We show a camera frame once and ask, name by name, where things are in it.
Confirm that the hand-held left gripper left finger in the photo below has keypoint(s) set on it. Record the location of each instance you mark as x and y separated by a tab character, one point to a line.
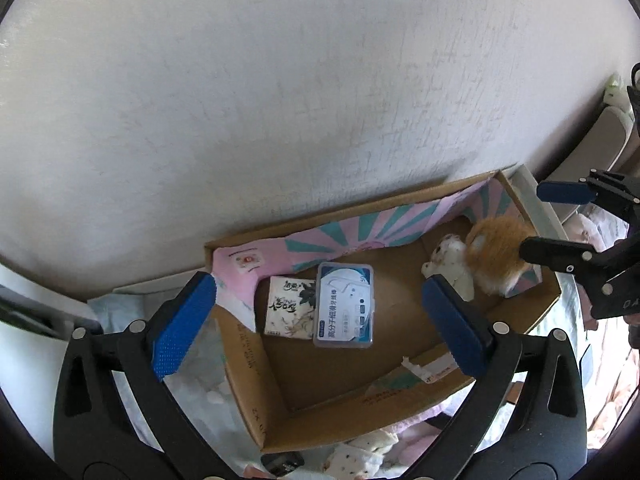
182	327

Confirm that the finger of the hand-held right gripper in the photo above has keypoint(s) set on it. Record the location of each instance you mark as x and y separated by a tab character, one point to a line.
555	251
562	192

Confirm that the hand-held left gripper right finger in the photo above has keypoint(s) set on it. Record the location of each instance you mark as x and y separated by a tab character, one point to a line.
455	332

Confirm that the orange white plush toy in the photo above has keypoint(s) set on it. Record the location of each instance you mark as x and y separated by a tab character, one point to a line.
495	252

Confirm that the pink printed cardboard box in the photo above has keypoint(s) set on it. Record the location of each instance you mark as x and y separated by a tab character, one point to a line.
390	320

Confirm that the pink plush toy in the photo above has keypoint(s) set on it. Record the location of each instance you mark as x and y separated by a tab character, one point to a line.
584	230

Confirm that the pale floral blanket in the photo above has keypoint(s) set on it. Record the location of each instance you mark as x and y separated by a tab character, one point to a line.
210	392

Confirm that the grey upholstered headboard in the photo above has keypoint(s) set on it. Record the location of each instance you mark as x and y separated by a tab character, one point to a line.
607	132

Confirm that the floral print tissue packet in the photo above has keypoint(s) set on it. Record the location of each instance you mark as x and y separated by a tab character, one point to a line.
290	310

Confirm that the clear plastic floss pick box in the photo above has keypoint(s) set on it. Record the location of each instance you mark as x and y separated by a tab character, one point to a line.
345	310

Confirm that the small white green plush toy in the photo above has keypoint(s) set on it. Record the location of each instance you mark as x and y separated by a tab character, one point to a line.
614	92

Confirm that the white spotted cloth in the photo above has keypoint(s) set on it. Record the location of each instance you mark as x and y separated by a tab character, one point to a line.
360	456

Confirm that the small black object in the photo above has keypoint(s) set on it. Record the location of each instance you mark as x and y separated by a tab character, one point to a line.
282	463

